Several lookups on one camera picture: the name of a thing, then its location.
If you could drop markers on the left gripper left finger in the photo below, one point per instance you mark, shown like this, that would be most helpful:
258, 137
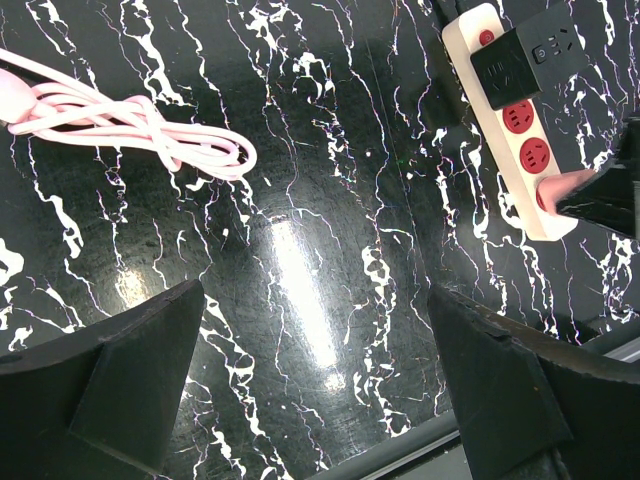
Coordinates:
101, 403

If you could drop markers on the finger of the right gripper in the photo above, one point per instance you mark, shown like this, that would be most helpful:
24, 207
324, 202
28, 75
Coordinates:
610, 199

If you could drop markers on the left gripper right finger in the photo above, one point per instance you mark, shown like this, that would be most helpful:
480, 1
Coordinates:
529, 406

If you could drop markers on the pink cube plug adapter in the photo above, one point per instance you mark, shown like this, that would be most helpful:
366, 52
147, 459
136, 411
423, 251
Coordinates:
552, 189

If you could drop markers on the black smart plug adapter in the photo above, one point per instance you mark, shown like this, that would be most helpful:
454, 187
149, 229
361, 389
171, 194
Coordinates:
533, 57

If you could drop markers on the beige red power strip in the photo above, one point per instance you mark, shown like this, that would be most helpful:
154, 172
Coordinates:
514, 135

